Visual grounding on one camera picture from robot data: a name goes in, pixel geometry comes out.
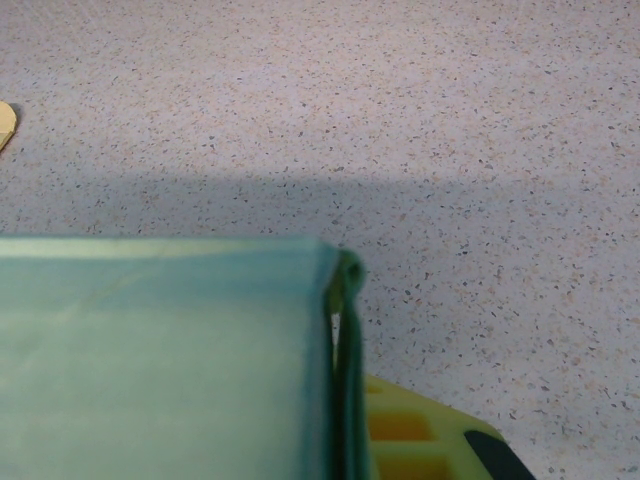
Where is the green paper box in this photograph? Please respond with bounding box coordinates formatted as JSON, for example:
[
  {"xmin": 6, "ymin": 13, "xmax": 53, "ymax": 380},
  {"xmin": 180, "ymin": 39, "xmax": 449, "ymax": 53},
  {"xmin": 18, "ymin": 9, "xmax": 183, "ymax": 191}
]
[{"xmin": 0, "ymin": 237, "xmax": 377, "ymax": 480}]

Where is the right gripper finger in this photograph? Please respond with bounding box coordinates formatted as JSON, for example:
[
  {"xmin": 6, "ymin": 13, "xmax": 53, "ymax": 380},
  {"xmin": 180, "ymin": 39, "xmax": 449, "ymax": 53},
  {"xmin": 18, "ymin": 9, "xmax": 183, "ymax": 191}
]
[{"xmin": 363, "ymin": 373, "xmax": 537, "ymax": 480}]

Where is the yellow paper box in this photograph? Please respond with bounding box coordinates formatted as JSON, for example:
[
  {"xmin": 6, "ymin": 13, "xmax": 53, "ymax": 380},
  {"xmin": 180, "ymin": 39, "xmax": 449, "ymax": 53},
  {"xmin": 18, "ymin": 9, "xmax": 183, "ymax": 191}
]
[{"xmin": 0, "ymin": 99, "xmax": 22, "ymax": 154}]

